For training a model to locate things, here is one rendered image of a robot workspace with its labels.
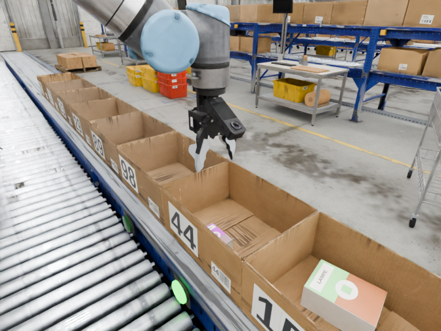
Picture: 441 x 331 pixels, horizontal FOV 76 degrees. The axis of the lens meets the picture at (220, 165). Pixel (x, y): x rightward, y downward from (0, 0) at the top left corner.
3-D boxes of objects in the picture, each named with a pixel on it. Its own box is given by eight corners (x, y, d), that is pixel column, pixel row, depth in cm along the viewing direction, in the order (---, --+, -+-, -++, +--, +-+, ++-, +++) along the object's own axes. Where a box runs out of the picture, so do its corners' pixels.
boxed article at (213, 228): (218, 259, 84) (218, 247, 82) (199, 240, 91) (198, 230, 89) (232, 250, 87) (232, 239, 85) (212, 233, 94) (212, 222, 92)
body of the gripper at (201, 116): (211, 125, 78) (210, 81, 72) (231, 134, 72) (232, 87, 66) (188, 132, 74) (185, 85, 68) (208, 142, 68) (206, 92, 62)
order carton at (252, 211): (164, 227, 98) (159, 185, 90) (229, 197, 114) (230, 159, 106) (239, 309, 70) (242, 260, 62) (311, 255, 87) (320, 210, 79)
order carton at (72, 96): (61, 115, 206) (54, 92, 198) (102, 108, 222) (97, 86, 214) (75, 131, 179) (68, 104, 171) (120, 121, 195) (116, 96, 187)
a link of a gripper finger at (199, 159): (188, 165, 76) (199, 132, 74) (201, 174, 71) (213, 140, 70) (179, 164, 73) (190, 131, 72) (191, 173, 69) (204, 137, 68)
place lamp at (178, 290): (171, 293, 87) (169, 277, 83) (174, 291, 87) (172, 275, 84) (183, 310, 82) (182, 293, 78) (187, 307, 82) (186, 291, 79)
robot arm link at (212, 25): (178, 3, 61) (221, 4, 64) (182, 64, 67) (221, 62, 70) (189, 2, 53) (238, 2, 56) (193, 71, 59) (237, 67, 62)
